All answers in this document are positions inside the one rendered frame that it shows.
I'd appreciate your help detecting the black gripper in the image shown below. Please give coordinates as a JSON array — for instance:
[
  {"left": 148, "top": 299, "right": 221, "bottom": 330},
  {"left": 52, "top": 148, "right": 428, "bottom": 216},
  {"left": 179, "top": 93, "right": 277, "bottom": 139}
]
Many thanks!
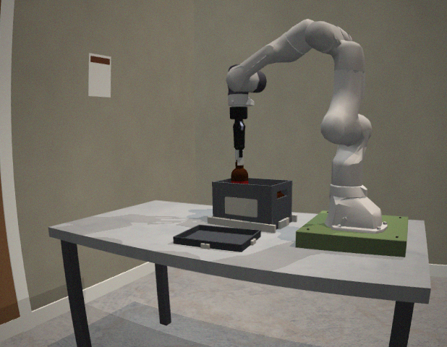
[{"left": 230, "top": 107, "right": 247, "bottom": 166}]

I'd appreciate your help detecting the grey divided crate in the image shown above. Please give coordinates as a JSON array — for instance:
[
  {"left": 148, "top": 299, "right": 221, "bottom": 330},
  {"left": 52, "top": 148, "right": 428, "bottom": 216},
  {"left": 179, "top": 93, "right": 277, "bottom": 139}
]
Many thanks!
[{"left": 212, "top": 178, "right": 291, "bottom": 229}]

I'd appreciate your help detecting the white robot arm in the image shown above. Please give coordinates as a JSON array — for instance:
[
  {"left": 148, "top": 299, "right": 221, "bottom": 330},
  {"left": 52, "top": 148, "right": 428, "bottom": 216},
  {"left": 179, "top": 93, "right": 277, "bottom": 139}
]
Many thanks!
[{"left": 226, "top": 19, "right": 388, "bottom": 234}]

